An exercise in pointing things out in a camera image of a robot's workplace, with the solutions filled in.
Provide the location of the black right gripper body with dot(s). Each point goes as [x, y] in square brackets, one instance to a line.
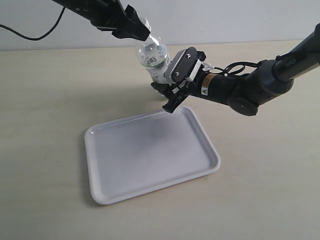
[214, 87]

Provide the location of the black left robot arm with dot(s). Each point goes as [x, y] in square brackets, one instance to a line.
[80, 7]

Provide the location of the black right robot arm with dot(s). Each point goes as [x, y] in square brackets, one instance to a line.
[243, 86]

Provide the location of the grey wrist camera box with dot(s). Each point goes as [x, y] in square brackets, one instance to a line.
[184, 66]

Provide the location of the white rectangular plastic tray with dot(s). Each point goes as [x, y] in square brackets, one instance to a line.
[147, 152]

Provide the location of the white bottle cap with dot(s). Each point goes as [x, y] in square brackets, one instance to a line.
[146, 23]

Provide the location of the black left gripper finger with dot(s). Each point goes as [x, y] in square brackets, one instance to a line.
[132, 31]
[131, 15]

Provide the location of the clear plastic drink bottle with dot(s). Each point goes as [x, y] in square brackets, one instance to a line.
[154, 56]

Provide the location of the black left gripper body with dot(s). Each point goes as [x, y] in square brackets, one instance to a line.
[108, 15]

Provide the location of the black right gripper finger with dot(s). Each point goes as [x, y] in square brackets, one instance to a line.
[174, 95]

